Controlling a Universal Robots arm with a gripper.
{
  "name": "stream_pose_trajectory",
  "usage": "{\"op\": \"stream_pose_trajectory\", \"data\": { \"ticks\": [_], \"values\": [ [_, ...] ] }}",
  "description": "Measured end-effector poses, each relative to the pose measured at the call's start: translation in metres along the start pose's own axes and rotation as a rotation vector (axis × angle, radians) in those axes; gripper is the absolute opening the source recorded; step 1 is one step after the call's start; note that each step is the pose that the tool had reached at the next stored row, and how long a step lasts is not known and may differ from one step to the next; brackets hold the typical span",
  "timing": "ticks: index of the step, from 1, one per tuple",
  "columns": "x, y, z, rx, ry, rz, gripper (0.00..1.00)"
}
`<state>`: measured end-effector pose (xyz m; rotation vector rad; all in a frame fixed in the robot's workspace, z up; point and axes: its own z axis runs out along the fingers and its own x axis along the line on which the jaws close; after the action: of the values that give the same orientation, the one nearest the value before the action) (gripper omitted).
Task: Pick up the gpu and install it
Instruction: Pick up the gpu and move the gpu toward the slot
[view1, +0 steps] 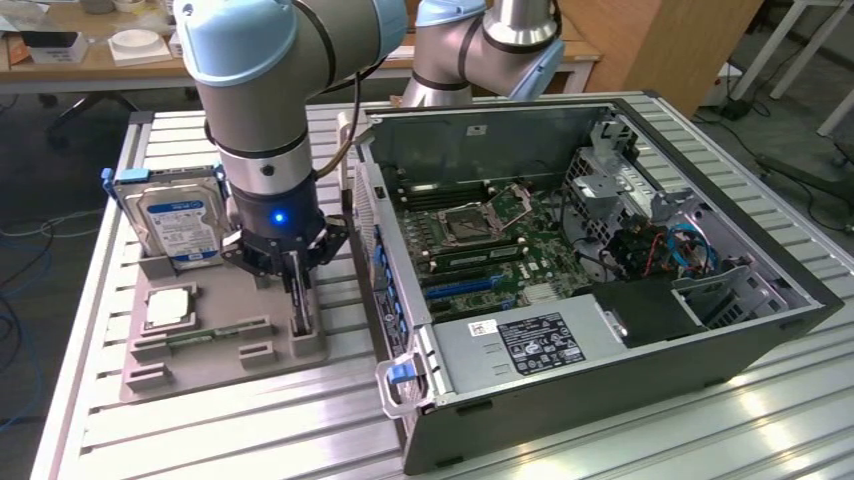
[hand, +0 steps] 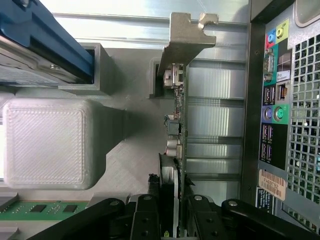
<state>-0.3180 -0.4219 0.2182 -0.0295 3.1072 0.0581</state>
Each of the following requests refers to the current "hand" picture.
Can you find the grey printed parts rack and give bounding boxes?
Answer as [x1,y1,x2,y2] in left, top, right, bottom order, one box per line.
[0,42,188,227]

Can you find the hard disk with blue caddy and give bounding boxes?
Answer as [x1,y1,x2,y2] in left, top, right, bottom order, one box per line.
[0,0,96,87]

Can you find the black open PC case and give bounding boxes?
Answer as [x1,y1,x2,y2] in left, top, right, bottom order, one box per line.
[239,0,320,240]

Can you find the green RAM stick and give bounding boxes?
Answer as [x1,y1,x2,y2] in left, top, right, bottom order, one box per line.
[0,200,89,221]

